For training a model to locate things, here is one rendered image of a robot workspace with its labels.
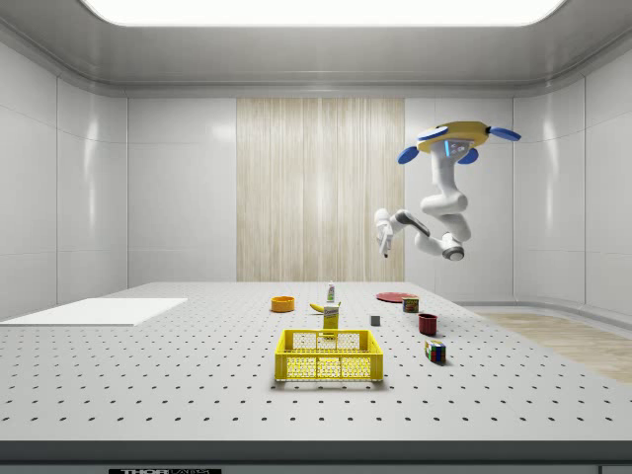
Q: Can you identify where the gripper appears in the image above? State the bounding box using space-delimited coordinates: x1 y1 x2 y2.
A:
376 224 395 260

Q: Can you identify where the red plate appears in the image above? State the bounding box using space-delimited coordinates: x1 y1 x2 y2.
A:
375 291 420 305

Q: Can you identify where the white and yellow carton box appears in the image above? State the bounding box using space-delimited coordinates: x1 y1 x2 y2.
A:
323 304 341 340

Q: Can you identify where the puzzle cube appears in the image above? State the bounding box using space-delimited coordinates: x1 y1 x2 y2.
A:
424 339 447 366

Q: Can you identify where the drone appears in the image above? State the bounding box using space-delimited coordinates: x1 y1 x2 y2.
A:
397 119 522 165

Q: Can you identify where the yellow basket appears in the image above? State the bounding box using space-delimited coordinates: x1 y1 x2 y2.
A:
274 328 385 383

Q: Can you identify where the white board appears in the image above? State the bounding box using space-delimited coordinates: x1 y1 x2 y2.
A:
0 297 190 327

